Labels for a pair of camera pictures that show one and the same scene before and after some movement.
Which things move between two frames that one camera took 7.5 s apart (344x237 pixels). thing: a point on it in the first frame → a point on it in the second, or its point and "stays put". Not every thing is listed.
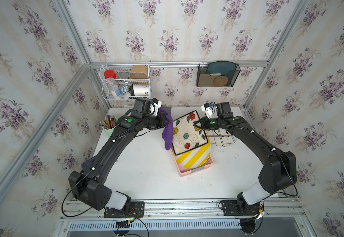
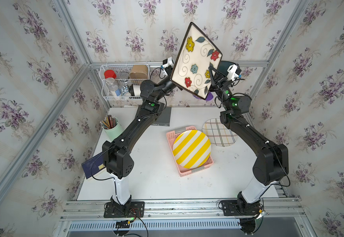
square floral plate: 186,136 → 196,54
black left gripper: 162,118 → 172,84
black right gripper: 203,122 → 220,87
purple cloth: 167,132 → 209,97
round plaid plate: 221,138 stays put
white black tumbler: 137,90 stays put
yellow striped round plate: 195,157 stays put
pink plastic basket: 183,171 stays put
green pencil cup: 109,131 stays put
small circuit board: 122,224 stays put
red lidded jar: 108,73 stays put
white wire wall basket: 127,81 stays put
